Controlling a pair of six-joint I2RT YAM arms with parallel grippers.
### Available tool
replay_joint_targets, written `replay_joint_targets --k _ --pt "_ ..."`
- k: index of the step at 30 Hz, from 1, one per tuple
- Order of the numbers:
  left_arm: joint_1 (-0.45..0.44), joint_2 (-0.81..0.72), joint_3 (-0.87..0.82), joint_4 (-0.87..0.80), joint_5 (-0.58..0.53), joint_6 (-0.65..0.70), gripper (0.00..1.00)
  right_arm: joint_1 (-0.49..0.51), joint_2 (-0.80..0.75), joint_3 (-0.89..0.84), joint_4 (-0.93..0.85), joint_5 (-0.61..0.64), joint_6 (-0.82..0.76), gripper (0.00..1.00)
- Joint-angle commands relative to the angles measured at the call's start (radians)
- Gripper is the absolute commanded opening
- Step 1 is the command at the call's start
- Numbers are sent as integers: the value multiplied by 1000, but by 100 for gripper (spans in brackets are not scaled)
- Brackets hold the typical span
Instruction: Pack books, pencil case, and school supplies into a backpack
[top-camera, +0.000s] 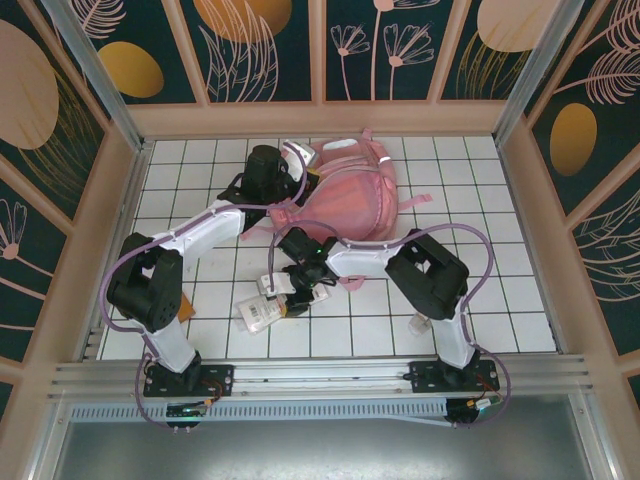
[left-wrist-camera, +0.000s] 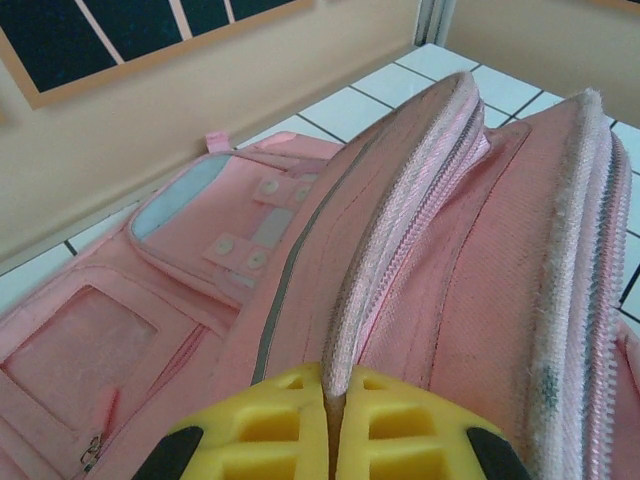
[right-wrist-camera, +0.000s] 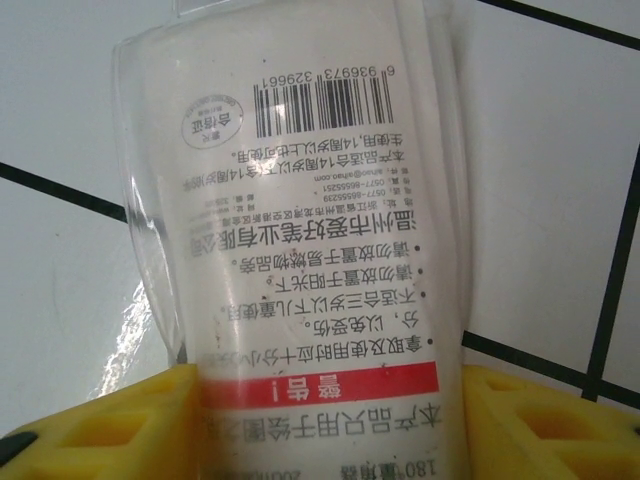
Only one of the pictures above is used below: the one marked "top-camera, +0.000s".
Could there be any clear plastic stationery pack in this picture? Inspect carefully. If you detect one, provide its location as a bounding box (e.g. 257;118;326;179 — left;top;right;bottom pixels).
233;288;332;335

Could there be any pink backpack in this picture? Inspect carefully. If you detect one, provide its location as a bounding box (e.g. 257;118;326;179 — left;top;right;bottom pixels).
239;127;434;295

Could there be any grey metal sheet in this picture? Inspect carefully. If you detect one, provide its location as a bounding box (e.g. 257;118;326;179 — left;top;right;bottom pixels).
47;419;606;480

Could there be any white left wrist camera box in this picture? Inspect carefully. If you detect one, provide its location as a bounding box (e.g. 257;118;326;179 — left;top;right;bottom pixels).
283;141;317;170

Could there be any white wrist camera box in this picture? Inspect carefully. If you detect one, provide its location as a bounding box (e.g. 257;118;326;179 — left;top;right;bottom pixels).
283;141;317;170
255;272;298;297

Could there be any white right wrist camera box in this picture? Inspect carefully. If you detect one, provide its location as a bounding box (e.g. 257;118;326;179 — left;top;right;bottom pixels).
255;272;298;297

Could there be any aluminium mounting rail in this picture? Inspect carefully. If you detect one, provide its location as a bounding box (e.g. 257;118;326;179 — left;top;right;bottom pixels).
47;353;599;401

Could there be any grey slotted cable duct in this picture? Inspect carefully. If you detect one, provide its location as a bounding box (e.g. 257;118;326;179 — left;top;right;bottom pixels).
67;397;451;427

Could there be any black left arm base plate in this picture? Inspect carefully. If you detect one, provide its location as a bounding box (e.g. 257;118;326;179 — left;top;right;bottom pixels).
143;363;236;399

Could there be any small electronics board with wires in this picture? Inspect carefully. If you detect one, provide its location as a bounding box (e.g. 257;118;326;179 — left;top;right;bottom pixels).
448;393;504;427
166;398;222;419

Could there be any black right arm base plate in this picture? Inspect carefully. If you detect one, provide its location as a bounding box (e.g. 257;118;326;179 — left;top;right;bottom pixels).
408;360;501;396

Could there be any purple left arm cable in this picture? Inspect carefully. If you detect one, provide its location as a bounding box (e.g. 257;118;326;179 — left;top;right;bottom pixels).
102;147;309;431

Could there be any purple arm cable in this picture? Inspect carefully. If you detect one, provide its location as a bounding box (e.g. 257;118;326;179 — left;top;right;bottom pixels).
102;147;309;431
267;222;512;431

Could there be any aluminium frame post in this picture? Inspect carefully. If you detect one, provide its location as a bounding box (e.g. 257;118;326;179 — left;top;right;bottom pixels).
40;0;147;150
492;0;587;147

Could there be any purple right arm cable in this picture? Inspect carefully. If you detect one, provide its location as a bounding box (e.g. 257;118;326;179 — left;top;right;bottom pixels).
267;222;512;431

